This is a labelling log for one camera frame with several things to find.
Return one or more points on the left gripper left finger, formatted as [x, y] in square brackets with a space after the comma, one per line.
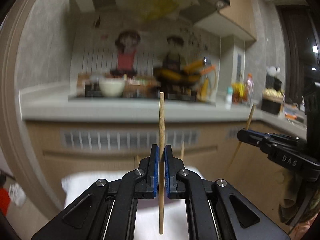
[107, 209]

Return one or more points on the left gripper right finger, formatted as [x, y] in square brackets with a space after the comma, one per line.
[215, 209]

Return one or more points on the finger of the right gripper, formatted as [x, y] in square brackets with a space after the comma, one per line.
[242, 136]
[254, 136]

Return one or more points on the wooden chopstick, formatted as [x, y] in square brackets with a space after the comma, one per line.
[161, 162]
[249, 120]
[182, 151]
[137, 161]

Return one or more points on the grey kitchen countertop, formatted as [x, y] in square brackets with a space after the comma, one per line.
[53, 102]

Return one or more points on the right hand in knit glove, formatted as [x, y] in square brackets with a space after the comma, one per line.
[299, 201]

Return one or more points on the black round container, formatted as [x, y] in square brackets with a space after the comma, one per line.
[272, 101]

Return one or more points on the black utensil rack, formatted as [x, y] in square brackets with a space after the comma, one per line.
[272, 80]

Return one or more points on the orange capped bottle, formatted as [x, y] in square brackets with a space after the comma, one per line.
[249, 86]

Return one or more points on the grey vent grille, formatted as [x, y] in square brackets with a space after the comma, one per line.
[108, 140]

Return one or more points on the white sneakers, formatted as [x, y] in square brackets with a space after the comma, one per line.
[17, 195]

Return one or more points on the red door mat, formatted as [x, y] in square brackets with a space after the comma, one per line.
[4, 201]

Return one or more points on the black orange frying pan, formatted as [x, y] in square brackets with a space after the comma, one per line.
[188, 76]

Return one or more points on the white ceramic bowl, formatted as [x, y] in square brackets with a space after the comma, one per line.
[112, 87]

